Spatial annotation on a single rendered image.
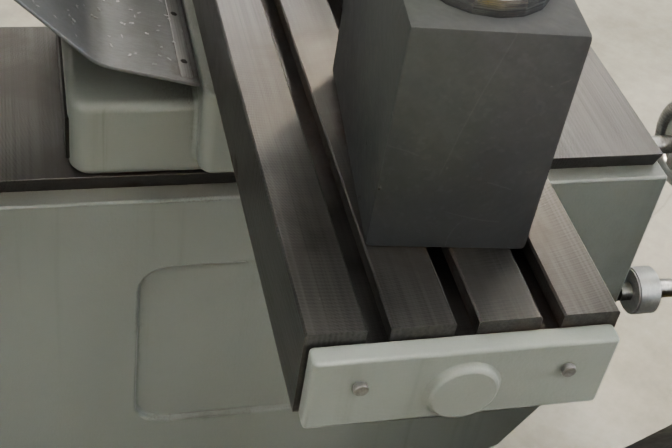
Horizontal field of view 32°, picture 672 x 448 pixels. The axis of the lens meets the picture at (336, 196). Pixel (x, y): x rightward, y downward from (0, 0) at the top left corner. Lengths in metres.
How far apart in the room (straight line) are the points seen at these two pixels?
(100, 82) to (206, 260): 0.23
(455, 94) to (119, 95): 0.46
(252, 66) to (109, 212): 0.28
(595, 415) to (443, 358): 1.31
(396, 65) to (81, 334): 0.67
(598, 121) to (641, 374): 0.89
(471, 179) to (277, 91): 0.23
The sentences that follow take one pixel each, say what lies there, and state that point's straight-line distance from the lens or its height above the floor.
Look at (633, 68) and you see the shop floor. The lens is 2.99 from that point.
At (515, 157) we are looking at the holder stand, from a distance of 0.80.
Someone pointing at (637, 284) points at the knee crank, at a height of 0.56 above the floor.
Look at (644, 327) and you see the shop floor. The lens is 2.28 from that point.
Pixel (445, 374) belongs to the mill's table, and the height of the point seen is 0.93.
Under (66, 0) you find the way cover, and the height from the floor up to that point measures 0.93.
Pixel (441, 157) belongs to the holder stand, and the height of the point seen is 1.04.
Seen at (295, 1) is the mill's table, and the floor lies 0.96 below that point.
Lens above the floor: 1.52
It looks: 40 degrees down
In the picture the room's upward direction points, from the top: 10 degrees clockwise
